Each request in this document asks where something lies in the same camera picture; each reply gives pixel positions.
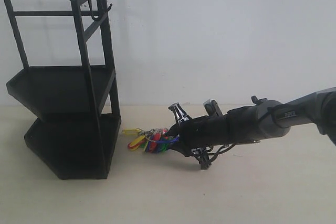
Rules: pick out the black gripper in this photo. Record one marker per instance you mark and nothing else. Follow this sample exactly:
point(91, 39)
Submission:
point(203, 131)

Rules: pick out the colourful key tag bunch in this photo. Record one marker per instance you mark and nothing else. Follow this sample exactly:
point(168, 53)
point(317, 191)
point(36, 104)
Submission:
point(151, 141)

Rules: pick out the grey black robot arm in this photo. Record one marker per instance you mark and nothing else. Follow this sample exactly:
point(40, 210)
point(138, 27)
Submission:
point(265, 119)

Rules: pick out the black metal shelf rack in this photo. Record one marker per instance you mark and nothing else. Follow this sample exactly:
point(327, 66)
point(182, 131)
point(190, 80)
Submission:
point(76, 107)

